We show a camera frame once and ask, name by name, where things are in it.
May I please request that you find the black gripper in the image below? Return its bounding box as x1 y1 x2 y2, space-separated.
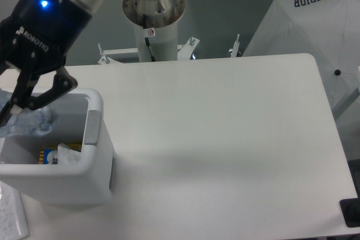
1 0 92 127

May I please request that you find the clear crushed plastic bottle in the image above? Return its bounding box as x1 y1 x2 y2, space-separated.
1 106 58 138

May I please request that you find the clear plastic bag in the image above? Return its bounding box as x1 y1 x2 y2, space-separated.
57 143 82 165

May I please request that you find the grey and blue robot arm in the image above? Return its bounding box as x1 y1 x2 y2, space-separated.
1 0 104 126

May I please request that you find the white plastic trash can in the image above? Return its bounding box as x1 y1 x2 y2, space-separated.
1 88 115 205

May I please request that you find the yellow blue snack package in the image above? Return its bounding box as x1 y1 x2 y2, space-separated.
36 142 82 165

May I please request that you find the white notepad with writing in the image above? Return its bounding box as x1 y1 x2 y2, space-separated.
1 182 29 239

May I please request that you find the white umbrella with lettering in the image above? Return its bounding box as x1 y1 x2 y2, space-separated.
244 0 359 117

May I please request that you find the black device at edge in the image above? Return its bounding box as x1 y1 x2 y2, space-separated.
340 198 359 228

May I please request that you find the black cable on pedestal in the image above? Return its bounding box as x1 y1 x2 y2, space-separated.
142 13 156 62

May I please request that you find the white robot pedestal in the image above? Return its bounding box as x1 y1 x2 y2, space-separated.
123 0 185 48

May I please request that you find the white metal base bracket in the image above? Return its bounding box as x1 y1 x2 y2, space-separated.
97 33 242 65

